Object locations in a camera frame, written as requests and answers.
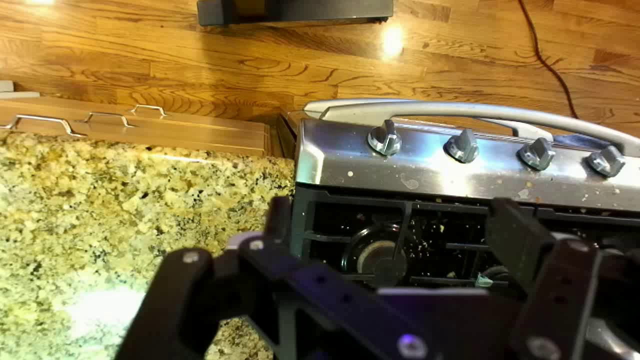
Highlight silver oven door handle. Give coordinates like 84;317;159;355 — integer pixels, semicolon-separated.
302;98;640;153

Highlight wooden base cabinet drawers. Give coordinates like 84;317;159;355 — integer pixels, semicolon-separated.
0;96;272;158

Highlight dark furniture base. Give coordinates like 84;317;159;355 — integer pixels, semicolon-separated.
197;0;397;29

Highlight grey stove knob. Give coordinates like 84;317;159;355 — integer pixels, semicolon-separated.
366;119;404;160
517;136;557;174
585;144;629;180
442;129;480;166

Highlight round black gas burner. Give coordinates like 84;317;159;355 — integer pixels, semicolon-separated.
341;222;411;288

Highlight black cast iron burner grate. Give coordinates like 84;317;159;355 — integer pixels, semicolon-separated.
290;187;640;297

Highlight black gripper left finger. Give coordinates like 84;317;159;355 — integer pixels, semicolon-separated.
115;232;428;360

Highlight silver drawer handle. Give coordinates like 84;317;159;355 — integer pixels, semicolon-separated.
2;114;87;140
129;104;169;121

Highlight stainless steel stove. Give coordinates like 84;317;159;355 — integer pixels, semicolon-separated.
276;98;640;360

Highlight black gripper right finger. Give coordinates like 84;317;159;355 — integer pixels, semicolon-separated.
484;198;607;360

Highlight dark cable on floor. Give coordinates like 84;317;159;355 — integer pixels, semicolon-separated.
518;0;581;121

